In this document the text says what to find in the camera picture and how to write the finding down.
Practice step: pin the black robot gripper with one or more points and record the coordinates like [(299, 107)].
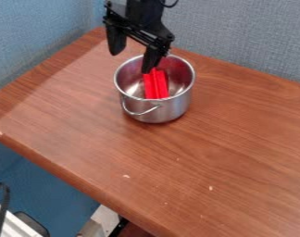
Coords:
[(137, 19)]

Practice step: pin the red plastic block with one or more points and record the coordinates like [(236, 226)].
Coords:
[(156, 84)]

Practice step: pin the metal pot with handle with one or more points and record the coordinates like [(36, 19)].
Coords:
[(156, 110)]

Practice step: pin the white ribbed appliance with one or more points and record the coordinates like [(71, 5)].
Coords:
[(21, 225)]

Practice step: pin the white table base bracket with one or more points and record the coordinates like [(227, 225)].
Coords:
[(101, 224)]

